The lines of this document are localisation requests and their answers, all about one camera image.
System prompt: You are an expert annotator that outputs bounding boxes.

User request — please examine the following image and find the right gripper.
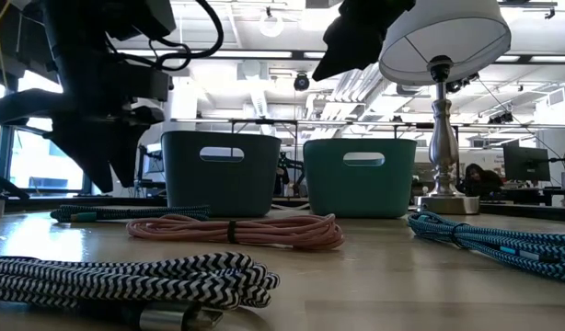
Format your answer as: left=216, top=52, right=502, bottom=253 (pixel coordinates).
left=312, top=0, right=417, bottom=83

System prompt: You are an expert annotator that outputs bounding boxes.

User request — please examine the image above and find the black aluminium table frame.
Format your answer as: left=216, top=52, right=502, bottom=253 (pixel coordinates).
left=0, top=170, right=565, bottom=223

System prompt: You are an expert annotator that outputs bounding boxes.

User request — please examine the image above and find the grey zigzag USB cable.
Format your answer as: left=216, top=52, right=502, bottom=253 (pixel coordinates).
left=0, top=251, right=282, bottom=331

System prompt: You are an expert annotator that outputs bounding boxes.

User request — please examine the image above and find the teal USB cable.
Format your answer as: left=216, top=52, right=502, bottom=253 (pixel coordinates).
left=50, top=204, right=212, bottom=223

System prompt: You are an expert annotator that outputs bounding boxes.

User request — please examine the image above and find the blue-grey plastic bin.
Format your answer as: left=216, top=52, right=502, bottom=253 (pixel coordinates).
left=160, top=130, right=283, bottom=219

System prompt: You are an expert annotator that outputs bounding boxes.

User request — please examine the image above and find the teal plastic bin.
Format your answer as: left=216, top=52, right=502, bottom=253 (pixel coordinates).
left=302, top=138, right=418, bottom=220

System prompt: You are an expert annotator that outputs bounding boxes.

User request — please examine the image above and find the background monitor on stand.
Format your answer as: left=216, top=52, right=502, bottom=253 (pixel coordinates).
left=135, top=142, right=167, bottom=198

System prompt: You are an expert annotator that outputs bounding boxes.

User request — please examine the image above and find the person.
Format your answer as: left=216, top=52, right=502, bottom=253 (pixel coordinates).
left=456, top=163, right=504, bottom=199

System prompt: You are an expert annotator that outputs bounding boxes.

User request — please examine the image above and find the white shade silver lamp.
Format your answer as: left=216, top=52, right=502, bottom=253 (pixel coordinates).
left=378, top=0, right=513, bottom=216

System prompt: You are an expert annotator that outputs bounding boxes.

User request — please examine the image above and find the black computer monitor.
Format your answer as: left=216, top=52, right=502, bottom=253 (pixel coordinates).
left=502, top=144, right=551, bottom=183

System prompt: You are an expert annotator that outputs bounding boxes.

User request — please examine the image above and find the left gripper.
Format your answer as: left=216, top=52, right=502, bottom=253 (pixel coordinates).
left=0, top=59, right=173, bottom=194

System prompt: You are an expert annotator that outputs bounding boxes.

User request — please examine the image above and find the blue braided USB cable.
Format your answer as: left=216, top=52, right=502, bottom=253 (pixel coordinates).
left=407, top=211, right=565, bottom=285

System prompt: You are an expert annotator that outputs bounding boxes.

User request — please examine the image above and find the pink USB cable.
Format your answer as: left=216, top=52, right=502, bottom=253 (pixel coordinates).
left=125, top=212, right=346, bottom=252

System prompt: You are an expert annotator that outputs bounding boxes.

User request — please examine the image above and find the white ceiling ring light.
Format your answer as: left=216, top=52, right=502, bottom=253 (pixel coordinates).
left=258, top=13, right=285, bottom=39

